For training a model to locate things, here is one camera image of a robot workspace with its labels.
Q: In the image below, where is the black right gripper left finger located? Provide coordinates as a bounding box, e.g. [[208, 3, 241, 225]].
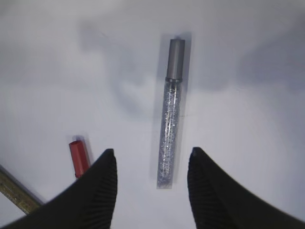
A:
[[5, 149, 118, 229]]

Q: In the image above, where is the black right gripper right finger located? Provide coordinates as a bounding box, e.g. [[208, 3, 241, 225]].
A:
[[187, 147, 305, 229]]

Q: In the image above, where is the red glitter pen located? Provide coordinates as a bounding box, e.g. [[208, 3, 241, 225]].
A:
[[69, 140, 90, 178]]

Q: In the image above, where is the gold glitter pen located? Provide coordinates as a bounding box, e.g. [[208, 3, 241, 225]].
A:
[[0, 166, 43, 214]]

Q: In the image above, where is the silver glitter pen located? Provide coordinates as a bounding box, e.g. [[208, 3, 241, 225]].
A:
[[157, 39, 185, 189]]

